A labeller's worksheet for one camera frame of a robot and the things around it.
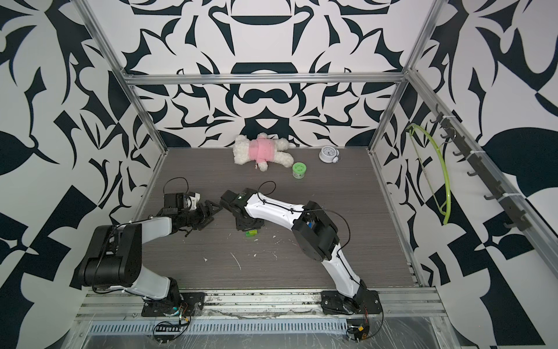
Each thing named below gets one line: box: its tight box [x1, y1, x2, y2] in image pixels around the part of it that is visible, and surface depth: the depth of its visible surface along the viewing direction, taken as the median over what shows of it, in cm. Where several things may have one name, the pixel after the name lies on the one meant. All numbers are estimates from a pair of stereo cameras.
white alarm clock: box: [318, 146, 340, 164], surface depth 117 cm
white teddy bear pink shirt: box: [232, 132, 295, 173], surface depth 111 cm
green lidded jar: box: [292, 161, 307, 179], surface depth 108 cm
